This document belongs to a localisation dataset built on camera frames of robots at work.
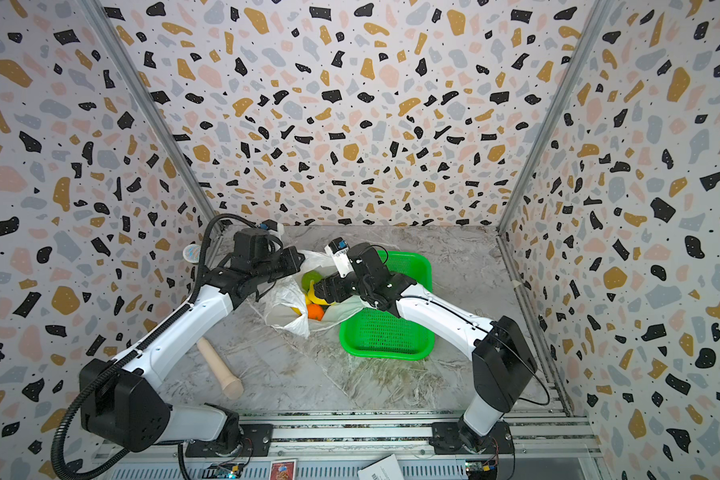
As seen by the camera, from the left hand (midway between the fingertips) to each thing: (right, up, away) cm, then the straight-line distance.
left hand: (305, 250), depth 79 cm
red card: (-3, -51, -11) cm, 52 cm away
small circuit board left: (-17, -52, -9) cm, 55 cm away
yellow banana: (+2, -12, -2) cm, 13 cm away
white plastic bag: (-1, -12, -12) cm, 17 cm away
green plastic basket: (+18, -25, +13) cm, 34 cm away
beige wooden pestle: (-20, -36, 0) cm, 41 cm away
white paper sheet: (+21, -49, -13) cm, 55 cm away
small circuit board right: (+44, -53, -8) cm, 69 cm away
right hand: (+4, -7, -2) cm, 8 cm away
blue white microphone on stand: (-30, -1, -1) cm, 30 cm away
